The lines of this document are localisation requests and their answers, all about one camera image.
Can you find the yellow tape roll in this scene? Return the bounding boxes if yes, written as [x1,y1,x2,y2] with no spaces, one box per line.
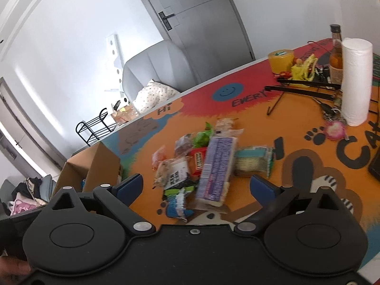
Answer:
[268,49,295,74]

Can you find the bunch of keys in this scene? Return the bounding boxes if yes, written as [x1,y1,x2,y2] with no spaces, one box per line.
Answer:
[319,99,342,120]

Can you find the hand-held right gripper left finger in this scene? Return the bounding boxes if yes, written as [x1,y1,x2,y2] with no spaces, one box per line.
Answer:
[47,173,156,238]

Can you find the white pegboard panel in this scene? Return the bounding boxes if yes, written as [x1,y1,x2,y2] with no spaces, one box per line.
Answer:
[104,33,128,104]

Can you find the colourful printed table mat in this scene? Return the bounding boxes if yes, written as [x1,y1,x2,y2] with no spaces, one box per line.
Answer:
[70,37,380,274]

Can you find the green black snack packet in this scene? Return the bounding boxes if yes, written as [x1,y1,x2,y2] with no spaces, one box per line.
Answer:
[163,185,196,199]

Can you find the glass bottle with orange liquid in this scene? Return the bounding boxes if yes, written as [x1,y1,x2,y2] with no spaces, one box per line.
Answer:
[329,24,345,84]

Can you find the black door handle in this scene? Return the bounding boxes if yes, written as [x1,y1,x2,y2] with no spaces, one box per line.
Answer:
[158,11,176,31]

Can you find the brown snack packet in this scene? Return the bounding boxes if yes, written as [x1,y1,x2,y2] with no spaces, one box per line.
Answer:
[175,134,195,157]

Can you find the blue snack packet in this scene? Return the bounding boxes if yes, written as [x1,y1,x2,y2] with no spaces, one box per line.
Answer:
[166,191,195,222]

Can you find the teal snack packet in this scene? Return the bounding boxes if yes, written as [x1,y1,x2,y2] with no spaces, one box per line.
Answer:
[234,146,275,178]

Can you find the black metal wire rack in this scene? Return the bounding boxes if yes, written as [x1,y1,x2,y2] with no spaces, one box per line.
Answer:
[264,40,342,116]

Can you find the brown cardboard box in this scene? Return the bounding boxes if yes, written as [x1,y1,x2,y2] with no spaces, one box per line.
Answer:
[53,142,122,205]

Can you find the long pale purple snack packet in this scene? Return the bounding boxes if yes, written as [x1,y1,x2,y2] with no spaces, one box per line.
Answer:
[194,137,239,208]

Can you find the beige open door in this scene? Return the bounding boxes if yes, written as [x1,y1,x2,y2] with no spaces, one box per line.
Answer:
[0,77,67,170]

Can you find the black flat device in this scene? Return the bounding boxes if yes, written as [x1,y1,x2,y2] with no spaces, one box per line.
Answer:
[367,154,380,181]

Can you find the black shoe rack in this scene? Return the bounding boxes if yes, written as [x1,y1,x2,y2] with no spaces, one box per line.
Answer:
[76,108,117,147]

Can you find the pink pompom keychain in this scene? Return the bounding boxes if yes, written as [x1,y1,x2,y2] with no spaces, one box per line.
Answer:
[325,122,347,141]

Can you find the beige biscuit snack packet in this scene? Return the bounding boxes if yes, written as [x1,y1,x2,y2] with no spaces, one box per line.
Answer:
[214,118,244,138]

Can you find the orange plastic bag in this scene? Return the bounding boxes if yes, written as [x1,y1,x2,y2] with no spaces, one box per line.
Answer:
[112,104,140,125]

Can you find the person's left hand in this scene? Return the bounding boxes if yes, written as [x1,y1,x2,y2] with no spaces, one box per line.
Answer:
[0,257,32,276]

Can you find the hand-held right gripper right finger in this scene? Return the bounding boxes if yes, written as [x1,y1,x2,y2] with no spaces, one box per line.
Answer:
[235,175,356,236]

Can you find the pile of dark clothes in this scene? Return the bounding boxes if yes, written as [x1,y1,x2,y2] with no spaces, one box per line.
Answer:
[15,176,55,207]

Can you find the grey upholstered chair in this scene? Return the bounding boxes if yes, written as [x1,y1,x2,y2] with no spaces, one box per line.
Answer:
[122,40,200,110]

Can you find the white paper towel roll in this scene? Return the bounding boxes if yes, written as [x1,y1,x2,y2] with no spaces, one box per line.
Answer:
[340,38,373,127]

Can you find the yellow plastic toy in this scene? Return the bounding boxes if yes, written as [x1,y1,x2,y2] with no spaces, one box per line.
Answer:
[290,55,318,81]

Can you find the black white label snack packet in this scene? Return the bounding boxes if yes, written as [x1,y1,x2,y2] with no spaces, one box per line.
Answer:
[153,157,198,190]

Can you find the red white snack packet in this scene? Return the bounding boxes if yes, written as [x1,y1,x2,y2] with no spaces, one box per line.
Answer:
[152,145,167,171]

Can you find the pink printed bag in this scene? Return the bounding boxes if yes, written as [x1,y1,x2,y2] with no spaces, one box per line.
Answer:
[7,193,39,216]

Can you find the grey door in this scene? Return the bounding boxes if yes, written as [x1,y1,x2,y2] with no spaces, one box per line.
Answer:
[133,0,256,84]

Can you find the white dotted pillow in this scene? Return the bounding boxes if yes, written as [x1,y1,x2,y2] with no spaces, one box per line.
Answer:
[133,80,182,115]

